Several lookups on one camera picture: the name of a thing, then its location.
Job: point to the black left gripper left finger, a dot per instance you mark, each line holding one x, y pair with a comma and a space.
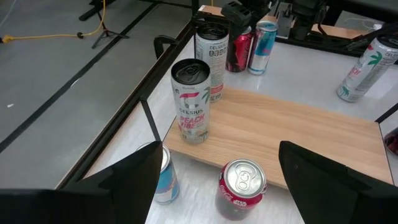
93, 202

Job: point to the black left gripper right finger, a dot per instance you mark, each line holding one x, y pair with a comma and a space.
342, 199

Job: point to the red Coca-Cola can black print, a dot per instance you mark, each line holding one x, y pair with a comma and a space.
392, 141
237, 53

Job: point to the blue silver Red Bull can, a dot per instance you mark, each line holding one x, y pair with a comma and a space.
262, 46
169, 183

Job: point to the white Celsius can black lid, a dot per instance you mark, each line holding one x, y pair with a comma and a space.
363, 71
191, 102
214, 53

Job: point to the red Coca-Cola can white script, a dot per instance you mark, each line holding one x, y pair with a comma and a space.
241, 193

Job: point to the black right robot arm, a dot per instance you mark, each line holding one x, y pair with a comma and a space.
304, 15

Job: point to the wooden tray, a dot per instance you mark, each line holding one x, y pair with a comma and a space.
280, 124

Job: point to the black tripod stand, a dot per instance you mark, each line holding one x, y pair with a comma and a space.
105, 32

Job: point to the black frame bracket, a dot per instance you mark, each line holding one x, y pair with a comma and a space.
158, 43

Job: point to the black aluminium table frame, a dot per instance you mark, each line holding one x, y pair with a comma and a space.
129, 107

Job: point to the black desk frame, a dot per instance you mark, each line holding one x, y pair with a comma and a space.
93, 11

